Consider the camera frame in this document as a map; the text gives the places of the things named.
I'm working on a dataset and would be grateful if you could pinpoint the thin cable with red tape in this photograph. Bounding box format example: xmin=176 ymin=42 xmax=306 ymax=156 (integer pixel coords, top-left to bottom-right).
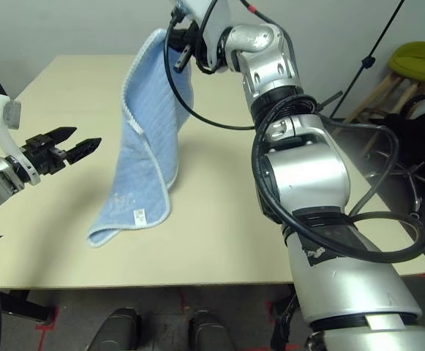
xmin=239 ymin=0 xmax=285 ymax=29

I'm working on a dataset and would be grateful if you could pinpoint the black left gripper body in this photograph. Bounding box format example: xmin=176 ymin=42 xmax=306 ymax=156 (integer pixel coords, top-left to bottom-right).
xmin=23 ymin=134 xmax=69 ymax=176

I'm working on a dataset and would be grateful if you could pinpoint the black tripod stand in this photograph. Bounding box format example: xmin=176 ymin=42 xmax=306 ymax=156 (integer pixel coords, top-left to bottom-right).
xmin=320 ymin=0 xmax=407 ymax=118

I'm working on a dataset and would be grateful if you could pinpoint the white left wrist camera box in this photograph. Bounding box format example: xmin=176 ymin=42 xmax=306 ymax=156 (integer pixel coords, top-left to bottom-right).
xmin=0 ymin=94 xmax=41 ymax=186

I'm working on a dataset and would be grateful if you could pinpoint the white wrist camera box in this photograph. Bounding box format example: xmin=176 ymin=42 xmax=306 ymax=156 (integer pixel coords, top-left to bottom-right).
xmin=175 ymin=0 xmax=232 ymax=70
xmin=0 ymin=94 xmax=41 ymax=186

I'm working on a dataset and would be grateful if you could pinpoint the light blue towel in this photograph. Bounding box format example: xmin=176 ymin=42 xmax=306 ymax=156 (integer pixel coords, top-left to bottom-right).
xmin=86 ymin=29 xmax=195 ymax=249

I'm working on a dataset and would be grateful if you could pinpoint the black office chair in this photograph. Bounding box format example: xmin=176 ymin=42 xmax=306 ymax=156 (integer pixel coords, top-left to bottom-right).
xmin=361 ymin=93 xmax=425 ymax=220

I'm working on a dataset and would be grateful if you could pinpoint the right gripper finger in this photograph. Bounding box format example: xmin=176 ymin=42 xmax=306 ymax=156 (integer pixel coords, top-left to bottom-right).
xmin=173 ymin=44 xmax=194 ymax=73

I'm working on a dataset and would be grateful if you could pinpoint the wooden stool green cushion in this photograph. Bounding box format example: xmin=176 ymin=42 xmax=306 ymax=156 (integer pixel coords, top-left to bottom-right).
xmin=343 ymin=41 xmax=425 ymax=125

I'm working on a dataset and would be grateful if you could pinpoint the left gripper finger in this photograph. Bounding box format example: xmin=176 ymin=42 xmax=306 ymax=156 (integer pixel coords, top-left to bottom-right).
xmin=65 ymin=137 xmax=102 ymax=164
xmin=49 ymin=127 xmax=78 ymax=144

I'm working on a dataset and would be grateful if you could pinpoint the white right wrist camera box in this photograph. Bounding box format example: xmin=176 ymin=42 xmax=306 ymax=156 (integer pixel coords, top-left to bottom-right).
xmin=175 ymin=0 xmax=232 ymax=70

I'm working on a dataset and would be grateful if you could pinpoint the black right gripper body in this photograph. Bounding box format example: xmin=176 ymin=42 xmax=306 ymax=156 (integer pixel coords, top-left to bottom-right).
xmin=166 ymin=21 xmax=203 ymax=63

